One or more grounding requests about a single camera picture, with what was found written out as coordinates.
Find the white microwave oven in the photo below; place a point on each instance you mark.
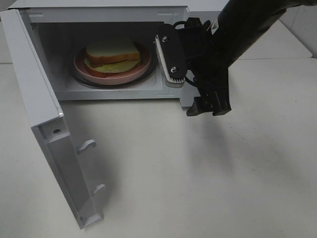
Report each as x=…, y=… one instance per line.
x=64, y=50

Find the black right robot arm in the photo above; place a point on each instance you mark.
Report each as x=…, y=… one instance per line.
x=242, y=22

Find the white microwave door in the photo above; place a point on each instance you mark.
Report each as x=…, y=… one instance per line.
x=45, y=115

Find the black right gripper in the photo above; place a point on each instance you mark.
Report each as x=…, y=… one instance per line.
x=203, y=60

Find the pink round plate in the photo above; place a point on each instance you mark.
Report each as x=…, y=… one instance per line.
x=117, y=73

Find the white bread sandwich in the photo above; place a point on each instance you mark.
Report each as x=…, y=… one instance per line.
x=111, y=56

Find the glass microwave turntable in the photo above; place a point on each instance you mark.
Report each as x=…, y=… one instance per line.
x=146, y=67

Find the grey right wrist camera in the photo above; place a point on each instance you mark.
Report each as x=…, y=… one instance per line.
x=171, y=56

